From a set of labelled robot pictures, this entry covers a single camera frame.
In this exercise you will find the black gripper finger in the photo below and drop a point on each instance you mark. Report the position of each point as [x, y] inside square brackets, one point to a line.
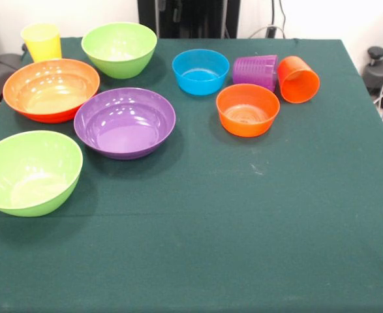
[161, 4]
[177, 13]

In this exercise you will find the blue plastic bowl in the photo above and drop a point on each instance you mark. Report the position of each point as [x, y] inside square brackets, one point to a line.
[199, 81]

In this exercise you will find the purple plastic cup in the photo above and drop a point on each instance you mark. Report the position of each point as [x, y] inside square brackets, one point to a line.
[254, 71]

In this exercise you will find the small orange plastic bowl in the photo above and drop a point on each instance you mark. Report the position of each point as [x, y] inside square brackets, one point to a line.
[248, 114]

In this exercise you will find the orange plastic cup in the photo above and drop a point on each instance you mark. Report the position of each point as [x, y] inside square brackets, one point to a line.
[297, 81]

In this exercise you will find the lime green plastic bowl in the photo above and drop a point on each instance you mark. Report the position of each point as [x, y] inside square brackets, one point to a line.
[119, 63]
[31, 176]

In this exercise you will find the black clamp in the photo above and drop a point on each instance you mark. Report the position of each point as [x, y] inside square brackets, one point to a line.
[271, 32]

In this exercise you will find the yellow plastic cup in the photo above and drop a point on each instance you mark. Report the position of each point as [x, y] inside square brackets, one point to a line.
[44, 45]

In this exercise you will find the purple plastic bowl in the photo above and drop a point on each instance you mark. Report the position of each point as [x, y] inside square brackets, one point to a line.
[123, 130]

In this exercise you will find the wide orange plastic bowl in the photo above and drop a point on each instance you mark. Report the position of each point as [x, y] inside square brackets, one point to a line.
[47, 94]

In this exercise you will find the black office chair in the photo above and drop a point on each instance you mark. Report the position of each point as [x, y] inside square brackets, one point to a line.
[2, 70]

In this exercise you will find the black stand with knob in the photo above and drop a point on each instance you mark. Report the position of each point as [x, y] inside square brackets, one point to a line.
[378, 70]

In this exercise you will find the dark green tablecloth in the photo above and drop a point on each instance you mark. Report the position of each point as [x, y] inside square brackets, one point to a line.
[210, 228]

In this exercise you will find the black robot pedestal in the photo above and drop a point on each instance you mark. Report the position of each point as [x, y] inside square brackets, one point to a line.
[210, 19]

